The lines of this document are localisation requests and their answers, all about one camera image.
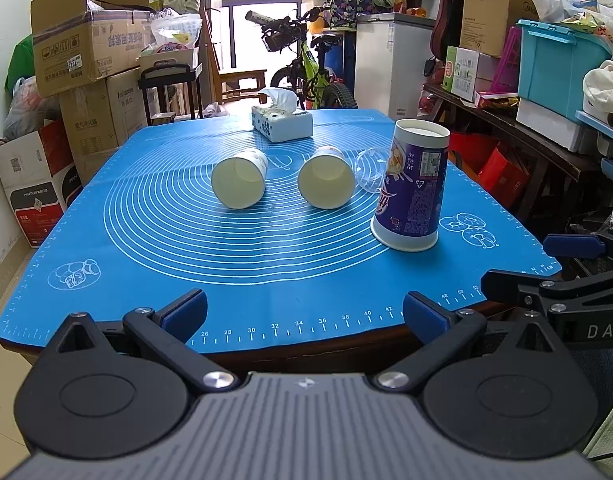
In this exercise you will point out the pink plastic rack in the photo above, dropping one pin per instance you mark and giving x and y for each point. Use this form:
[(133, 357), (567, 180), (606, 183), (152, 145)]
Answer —
[(509, 60)]

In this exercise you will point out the clear bag of packets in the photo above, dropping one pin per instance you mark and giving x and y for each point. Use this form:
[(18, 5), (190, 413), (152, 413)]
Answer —
[(174, 32)]

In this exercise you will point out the teal plastic storage bin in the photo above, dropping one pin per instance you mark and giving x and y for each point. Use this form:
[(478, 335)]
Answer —
[(556, 70)]

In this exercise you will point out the dark wooden side table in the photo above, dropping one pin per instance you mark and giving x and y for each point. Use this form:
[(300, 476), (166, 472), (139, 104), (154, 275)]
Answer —
[(536, 152)]

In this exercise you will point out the large open cardboard box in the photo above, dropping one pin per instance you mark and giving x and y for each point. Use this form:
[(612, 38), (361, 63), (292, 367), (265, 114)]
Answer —
[(86, 40)]

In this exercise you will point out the white chest freezer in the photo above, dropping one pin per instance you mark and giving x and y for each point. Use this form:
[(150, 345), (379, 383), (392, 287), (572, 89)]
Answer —
[(386, 70)]

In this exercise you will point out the person's pale green clothing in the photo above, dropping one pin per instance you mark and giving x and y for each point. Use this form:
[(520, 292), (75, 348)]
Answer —
[(609, 435)]

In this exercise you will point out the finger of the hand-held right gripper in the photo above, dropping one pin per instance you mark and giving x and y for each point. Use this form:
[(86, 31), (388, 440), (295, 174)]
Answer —
[(506, 287), (571, 246)]

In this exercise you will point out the white foam box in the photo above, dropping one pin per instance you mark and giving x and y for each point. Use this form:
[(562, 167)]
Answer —
[(551, 125)]

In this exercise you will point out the blue silicone baking mat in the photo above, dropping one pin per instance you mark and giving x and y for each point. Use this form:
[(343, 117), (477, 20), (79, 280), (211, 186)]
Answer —
[(286, 265)]

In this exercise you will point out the white and red box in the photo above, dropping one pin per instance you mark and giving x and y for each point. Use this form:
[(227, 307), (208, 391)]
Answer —
[(31, 185)]

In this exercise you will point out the tall purple printed cup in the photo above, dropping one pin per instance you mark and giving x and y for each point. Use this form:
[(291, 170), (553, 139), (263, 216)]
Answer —
[(411, 195)]

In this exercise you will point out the clear plastic cup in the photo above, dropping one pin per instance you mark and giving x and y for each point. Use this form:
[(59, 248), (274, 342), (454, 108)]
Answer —
[(369, 170)]

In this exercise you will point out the white paper cup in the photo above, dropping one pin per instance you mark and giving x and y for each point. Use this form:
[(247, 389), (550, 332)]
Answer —
[(326, 182), (236, 185)]

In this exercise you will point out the tall brown cardboard box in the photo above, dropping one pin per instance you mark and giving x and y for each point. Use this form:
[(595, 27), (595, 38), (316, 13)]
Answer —
[(491, 10)]

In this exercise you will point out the brown printed cardboard box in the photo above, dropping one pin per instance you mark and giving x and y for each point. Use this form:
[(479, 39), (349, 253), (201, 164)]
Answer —
[(101, 120)]

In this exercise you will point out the tissue box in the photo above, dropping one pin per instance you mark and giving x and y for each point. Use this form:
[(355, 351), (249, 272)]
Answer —
[(286, 125)]

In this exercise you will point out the red gift bag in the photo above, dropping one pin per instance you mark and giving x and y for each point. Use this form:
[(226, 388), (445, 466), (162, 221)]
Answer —
[(501, 175)]

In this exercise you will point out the white cloth bundle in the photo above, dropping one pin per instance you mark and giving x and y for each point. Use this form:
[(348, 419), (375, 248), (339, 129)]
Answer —
[(606, 87)]

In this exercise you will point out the green and white carton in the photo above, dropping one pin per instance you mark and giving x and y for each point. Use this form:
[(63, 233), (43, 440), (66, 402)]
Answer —
[(464, 75)]

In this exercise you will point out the wooden chair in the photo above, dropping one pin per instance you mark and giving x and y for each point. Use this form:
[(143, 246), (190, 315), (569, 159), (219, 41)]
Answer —
[(236, 80)]

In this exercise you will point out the dark red instrument bag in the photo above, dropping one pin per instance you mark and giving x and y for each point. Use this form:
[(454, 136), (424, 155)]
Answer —
[(446, 15)]

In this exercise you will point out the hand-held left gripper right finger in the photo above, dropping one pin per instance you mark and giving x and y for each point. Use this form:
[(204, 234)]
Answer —
[(426, 316)]

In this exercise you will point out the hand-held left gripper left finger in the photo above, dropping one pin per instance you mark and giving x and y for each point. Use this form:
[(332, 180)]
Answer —
[(184, 312)]

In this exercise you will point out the black trolley frame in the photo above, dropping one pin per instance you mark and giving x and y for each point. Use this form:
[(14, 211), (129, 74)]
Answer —
[(166, 72)]

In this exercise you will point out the green bicycle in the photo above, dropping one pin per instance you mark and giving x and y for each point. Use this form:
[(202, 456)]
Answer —
[(311, 77)]

